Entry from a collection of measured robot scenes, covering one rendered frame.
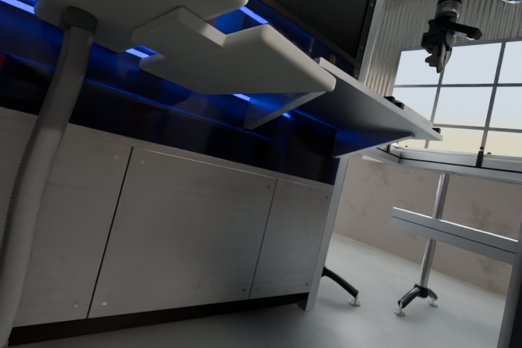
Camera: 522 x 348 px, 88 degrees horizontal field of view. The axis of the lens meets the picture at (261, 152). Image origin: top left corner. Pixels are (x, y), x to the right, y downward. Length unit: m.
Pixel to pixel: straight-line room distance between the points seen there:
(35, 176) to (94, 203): 0.29
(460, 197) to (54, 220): 3.30
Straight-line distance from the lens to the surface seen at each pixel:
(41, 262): 0.91
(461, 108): 3.63
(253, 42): 0.41
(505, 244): 1.88
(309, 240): 1.32
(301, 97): 0.78
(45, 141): 0.59
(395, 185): 3.56
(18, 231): 0.62
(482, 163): 1.92
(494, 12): 4.09
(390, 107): 0.88
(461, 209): 3.45
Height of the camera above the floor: 0.61
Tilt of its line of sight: 3 degrees up
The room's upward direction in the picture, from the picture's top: 14 degrees clockwise
